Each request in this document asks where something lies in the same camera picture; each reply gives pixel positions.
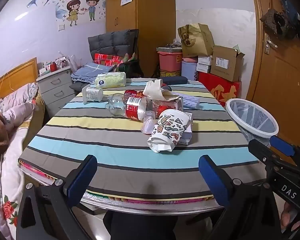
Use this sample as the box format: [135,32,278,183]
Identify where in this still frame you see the small clear plastic cup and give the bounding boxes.
[141,110,157,134]

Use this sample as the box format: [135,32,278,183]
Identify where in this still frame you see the white plastic jar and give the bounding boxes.
[82,84,103,105]

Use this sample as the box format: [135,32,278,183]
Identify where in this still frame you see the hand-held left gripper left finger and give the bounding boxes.
[16,154,98,240]

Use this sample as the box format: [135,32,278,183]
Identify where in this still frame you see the red gift box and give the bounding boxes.
[198,72,242,107]

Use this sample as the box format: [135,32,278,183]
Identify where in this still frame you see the beige bag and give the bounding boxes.
[142,79,180,103]

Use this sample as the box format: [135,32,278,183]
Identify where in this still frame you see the wooden wardrobe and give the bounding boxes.
[105,0,177,78]

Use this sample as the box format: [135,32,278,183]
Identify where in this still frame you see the small white box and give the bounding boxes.
[197,55,213,65]
[196,63,212,73]

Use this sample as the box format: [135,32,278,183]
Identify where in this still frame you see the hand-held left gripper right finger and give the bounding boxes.
[198,154,284,240]

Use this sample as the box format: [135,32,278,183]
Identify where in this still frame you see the dark blue case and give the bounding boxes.
[157,76,188,85]

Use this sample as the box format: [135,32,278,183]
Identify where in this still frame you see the black bag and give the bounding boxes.
[116,61,143,78]

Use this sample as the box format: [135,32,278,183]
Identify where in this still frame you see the yellow patterned box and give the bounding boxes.
[159,69,182,78]

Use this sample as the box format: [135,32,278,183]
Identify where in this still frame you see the person's right hand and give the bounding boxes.
[280,201,300,230]

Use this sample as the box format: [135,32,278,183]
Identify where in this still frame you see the wooden headboard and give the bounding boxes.
[0,57,38,104]

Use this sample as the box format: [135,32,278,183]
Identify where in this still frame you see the grey padded chair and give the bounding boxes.
[87,29,140,60]

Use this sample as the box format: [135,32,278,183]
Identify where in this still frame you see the person's dark trousers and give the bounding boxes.
[102,211,178,240]

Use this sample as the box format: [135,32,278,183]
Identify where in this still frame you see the tan paper gift bag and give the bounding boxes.
[177,23,215,58]

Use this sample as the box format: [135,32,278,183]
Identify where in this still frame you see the white plastic bin with liner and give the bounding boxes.
[225,98,279,147]

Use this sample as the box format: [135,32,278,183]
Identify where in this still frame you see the cartoon wall sticker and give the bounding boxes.
[27,0,107,27]

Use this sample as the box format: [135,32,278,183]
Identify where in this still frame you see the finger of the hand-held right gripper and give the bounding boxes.
[270,135,300,168]
[248,139,300,178]

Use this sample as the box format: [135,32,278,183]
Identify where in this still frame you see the striped tablecloth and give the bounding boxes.
[18,77,268,203]

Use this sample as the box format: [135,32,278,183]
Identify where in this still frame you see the wooden door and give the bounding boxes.
[245,0,300,155]

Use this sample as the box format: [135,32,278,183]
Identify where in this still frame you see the folded blue cloth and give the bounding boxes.
[70,62,115,83]

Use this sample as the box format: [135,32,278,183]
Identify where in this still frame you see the clear bottle with red label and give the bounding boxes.
[105,93,154,122]

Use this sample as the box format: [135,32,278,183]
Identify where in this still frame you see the patterned paper cup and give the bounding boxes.
[147,109,192,153]

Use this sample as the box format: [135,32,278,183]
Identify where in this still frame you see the blue patterned hanging bag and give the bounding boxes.
[277,0,300,23]

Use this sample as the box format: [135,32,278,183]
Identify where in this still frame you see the purple knit cloth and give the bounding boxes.
[174,92,201,110]

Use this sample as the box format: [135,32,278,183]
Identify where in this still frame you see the light blue round box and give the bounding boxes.
[181,60,198,81]

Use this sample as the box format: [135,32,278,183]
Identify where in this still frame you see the red plaid cloth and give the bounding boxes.
[94,52,138,67]

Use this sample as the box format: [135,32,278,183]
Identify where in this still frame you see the red white drink carton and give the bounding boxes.
[152,96,184,113]

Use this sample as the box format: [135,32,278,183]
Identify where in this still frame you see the white plastic bag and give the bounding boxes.
[66,54,78,72]

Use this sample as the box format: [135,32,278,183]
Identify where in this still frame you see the brown handbag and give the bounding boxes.
[259,9,298,40]

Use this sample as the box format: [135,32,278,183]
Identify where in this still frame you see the open cardboard box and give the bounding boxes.
[210,45,245,82]

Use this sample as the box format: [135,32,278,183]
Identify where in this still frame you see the yellow green tissue pack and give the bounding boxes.
[94,72,127,89]

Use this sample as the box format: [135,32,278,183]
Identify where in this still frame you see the grey nightstand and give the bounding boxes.
[36,66,77,117]

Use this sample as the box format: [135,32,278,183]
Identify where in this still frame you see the white blue carton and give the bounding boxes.
[176,112,193,146]

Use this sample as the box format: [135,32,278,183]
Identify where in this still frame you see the pink storage box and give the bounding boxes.
[157,51,183,72]

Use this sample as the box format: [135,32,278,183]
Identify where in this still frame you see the tray of small items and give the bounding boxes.
[156,44,183,53]

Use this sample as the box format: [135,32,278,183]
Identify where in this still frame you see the metal door handle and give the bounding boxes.
[264,33,278,55]

